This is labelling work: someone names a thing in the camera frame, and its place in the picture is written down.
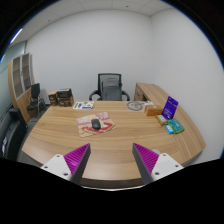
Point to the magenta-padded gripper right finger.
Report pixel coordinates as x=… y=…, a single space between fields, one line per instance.
x=146 y=160

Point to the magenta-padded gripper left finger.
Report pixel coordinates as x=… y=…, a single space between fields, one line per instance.
x=77 y=160

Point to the black computer mouse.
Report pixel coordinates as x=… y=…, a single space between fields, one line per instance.
x=96 y=124

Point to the dog print mouse pad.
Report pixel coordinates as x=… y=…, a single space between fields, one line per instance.
x=85 y=128

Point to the blue packet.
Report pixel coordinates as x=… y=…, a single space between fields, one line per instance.
x=169 y=129

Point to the tan snack packet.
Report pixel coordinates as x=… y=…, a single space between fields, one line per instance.
x=161 y=120

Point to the green packet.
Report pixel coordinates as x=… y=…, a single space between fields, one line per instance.
x=176 y=126

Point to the orange-brown cardboard box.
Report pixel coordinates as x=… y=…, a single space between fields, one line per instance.
x=153 y=110

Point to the white green purple leaflet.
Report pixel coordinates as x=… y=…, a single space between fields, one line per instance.
x=83 y=105

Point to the purple pouch package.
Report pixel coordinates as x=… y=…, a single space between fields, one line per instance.
x=170 y=108

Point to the dark brown cardboard box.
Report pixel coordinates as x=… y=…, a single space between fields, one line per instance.
x=66 y=101

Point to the small brown cardboard box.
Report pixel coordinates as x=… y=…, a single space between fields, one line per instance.
x=52 y=98

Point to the wooden side desk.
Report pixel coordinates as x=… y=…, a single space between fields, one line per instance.
x=150 y=91

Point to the black cardboard box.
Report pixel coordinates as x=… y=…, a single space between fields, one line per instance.
x=64 y=92

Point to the black sofa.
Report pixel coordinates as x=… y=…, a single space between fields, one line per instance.
x=11 y=133

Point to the grey backpack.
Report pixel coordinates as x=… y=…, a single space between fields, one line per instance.
x=111 y=91

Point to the small black visitor chair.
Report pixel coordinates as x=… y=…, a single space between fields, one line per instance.
x=35 y=91

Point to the black mesh office chair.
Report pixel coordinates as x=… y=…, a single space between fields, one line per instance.
x=110 y=76

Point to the wooden shelf unit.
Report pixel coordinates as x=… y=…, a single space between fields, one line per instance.
x=20 y=80

